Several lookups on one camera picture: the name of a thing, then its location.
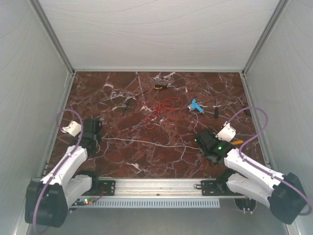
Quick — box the white wire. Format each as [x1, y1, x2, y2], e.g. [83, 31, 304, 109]
[95, 112, 202, 155]

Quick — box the orange wire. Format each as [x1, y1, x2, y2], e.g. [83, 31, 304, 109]
[144, 97, 183, 130]

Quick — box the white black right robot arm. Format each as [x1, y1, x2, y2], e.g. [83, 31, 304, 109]
[195, 130, 307, 225]

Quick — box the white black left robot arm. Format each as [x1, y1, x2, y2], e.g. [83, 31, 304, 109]
[24, 119, 102, 228]

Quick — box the blue plastic tool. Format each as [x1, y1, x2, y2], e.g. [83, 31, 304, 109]
[187, 99, 204, 114]

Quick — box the black precision screwdriver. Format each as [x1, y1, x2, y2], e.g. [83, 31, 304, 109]
[238, 98, 252, 117]

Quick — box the yellow black screwdriver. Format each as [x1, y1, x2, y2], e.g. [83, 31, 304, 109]
[154, 84, 176, 90]

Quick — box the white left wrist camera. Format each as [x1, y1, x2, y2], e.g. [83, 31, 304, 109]
[61, 121, 81, 137]

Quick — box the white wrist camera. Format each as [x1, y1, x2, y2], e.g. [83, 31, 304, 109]
[61, 121, 81, 137]
[215, 123, 236, 142]

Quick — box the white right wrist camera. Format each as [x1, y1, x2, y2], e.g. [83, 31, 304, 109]
[215, 123, 236, 142]

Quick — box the orange handled screwdriver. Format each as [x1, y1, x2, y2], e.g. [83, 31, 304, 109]
[231, 140, 244, 145]

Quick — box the black handled small screwdriver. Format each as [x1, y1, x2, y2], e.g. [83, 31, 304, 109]
[214, 99, 219, 118]

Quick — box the grey slotted cable duct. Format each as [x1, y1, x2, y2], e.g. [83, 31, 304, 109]
[70, 198, 220, 208]

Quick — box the aluminium front rail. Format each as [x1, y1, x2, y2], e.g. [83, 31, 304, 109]
[26, 177, 291, 198]

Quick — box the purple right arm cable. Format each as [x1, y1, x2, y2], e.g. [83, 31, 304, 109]
[226, 106, 313, 215]

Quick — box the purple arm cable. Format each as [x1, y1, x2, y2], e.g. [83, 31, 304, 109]
[33, 109, 85, 235]
[226, 106, 313, 215]

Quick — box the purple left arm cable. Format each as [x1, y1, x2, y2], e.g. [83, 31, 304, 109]
[33, 109, 85, 235]

